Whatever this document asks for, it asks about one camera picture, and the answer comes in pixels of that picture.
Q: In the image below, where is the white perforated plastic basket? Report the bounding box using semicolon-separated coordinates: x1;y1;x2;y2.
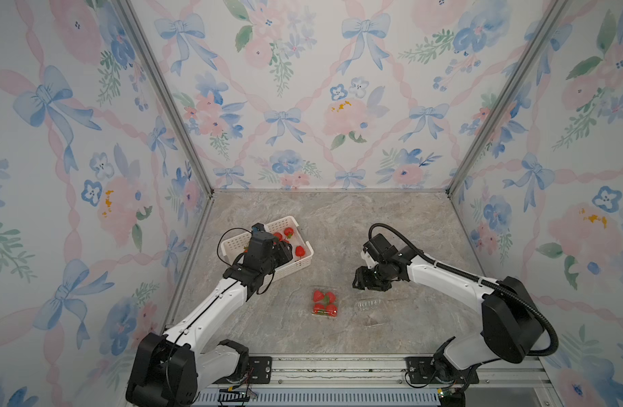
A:
220;215;315;282

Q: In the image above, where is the clear plastic clamshell container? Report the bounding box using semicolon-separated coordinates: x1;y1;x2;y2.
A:
311;288;339;318

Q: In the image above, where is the strawberry front with stem down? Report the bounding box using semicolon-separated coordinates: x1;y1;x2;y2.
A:
313;304;327;315

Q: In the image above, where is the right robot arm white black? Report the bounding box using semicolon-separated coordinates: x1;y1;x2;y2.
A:
353;250;560;383

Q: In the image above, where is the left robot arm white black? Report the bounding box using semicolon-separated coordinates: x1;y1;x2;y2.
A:
125;244;295;406

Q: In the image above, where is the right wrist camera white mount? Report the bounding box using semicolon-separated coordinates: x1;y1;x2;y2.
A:
361;233;398;269

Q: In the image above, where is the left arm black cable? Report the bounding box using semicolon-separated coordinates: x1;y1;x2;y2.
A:
216;227;277;296

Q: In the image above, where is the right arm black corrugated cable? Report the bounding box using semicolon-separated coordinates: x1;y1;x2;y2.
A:
367;222;560;357

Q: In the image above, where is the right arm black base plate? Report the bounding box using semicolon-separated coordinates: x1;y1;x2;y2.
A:
404;356;479;387

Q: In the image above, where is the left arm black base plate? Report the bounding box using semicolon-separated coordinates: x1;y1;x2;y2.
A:
214;355;272;385

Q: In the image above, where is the aluminium mounting rail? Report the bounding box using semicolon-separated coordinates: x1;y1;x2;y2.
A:
122;353;557;407

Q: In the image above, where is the left aluminium corner post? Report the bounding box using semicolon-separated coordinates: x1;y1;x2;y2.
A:
112;0;213;199

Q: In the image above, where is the aluminium corner post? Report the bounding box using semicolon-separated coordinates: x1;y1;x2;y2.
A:
446;0;570;198
112;0;213;199

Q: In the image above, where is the right aluminium corner post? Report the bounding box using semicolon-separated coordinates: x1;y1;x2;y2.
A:
446;0;570;198

